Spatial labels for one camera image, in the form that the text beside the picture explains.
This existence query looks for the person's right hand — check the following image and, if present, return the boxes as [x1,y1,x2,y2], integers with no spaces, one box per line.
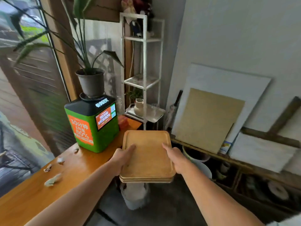
[161,143,192,175]

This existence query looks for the person's left hand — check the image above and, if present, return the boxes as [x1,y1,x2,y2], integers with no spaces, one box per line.
[109,144,136,177]

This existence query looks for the square wooden tray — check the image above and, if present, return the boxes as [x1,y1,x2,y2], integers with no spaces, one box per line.
[119,173,176,182]
[120,175,174,184]
[119,130,176,180]

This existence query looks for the large tissue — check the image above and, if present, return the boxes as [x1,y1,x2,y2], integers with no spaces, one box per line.
[44,173,63,187]

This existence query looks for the person's left forearm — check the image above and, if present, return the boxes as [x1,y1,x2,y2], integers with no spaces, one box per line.
[24,161,118,226]

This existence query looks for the person's right forearm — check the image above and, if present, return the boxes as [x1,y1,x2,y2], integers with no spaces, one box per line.
[181,163,266,226]

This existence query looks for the white round bucket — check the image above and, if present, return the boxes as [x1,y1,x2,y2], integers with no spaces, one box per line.
[182,146,213,180]

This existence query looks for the red cardboard box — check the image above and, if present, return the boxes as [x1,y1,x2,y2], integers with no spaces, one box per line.
[117,115,129,131]

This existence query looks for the white trash bin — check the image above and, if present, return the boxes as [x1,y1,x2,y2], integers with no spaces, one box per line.
[120,182,150,210]

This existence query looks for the green black charging station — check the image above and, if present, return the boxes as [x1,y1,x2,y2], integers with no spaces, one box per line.
[64,94,120,153]

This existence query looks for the orange wooden table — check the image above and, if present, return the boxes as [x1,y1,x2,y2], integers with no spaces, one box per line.
[0,117,143,226]

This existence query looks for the beige folded umbrella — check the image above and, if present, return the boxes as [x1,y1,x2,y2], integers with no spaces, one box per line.
[164,90,183,131]

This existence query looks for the tan flat board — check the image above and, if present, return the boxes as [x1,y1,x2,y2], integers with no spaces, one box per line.
[175,88,246,154]

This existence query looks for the white printed carton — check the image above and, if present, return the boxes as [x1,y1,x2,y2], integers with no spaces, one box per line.
[116,96,124,116]

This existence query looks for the cream ceramic jug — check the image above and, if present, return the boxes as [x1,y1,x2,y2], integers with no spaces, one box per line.
[133,98,145,117]

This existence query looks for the low wooden rack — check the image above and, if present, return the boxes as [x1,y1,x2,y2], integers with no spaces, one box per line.
[170,136,301,210]

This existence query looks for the small green plant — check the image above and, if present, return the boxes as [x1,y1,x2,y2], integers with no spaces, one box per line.
[127,88,143,100]

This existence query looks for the small white board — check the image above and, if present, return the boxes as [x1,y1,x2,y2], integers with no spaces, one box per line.
[229,133,299,173]

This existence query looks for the grey plastic plant pot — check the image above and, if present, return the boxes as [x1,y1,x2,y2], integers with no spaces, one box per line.
[75,68,105,98]

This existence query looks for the large white board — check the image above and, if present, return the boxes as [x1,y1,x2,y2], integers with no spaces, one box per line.
[172,63,272,148]

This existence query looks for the white metal mesh shelf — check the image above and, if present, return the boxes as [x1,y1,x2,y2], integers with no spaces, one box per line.
[120,13,165,130]

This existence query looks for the tall green leafy plant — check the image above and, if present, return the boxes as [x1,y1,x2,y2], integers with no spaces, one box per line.
[0,0,124,76]

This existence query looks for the brown plush monkey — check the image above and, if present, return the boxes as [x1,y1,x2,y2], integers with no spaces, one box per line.
[131,0,155,37]

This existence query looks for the pale plush doll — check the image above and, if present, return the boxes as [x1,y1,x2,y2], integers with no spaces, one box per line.
[121,0,137,24]

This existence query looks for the dark wooden crossed frame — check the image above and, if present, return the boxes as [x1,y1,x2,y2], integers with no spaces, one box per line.
[241,96,301,148]

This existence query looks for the wooden window frame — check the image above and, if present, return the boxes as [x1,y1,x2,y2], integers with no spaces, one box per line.
[40,0,83,101]

